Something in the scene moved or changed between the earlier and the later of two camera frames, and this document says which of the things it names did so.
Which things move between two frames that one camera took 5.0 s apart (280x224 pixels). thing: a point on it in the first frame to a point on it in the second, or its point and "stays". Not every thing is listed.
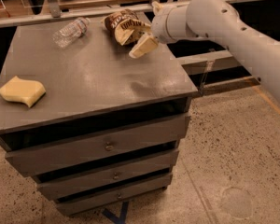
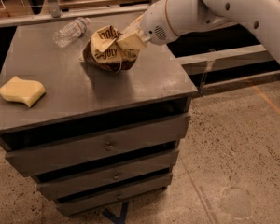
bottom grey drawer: (87, 203) stays
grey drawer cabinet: (108, 128) stays
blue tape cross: (122, 217) stays
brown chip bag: (126, 26) to (109, 49)
